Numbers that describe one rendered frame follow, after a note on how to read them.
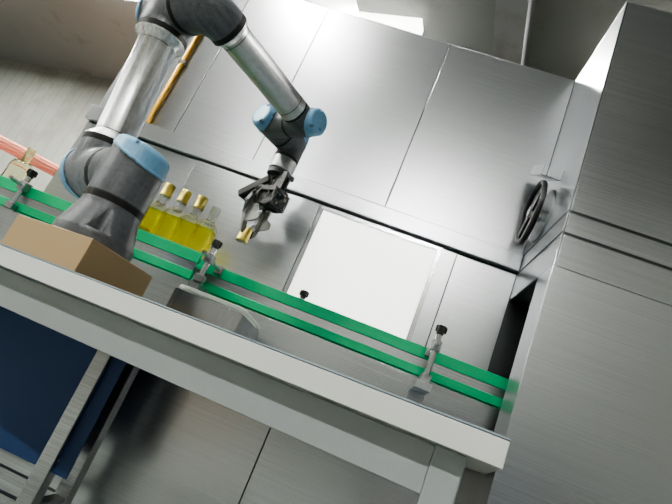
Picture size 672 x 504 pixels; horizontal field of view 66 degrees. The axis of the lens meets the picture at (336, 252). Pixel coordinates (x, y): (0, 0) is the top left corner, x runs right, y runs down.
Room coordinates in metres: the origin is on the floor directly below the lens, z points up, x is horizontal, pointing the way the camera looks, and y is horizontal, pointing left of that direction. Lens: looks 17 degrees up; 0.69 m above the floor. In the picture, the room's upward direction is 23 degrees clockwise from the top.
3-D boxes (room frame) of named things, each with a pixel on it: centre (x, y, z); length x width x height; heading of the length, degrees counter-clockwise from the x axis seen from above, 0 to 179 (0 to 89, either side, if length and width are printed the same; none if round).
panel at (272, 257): (1.63, 0.13, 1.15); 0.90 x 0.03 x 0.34; 81
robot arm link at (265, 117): (1.32, 0.30, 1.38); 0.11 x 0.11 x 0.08; 49
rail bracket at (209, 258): (1.40, 0.30, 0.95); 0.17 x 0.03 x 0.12; 171
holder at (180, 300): (1.31, 0.20, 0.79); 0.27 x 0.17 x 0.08; 171
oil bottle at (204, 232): (1.54, 0.40, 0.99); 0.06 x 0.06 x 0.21; 81
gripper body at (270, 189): (1.41, 0.24, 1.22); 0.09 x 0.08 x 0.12; 52
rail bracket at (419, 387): (1.30, -0.33, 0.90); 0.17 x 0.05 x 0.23; 171
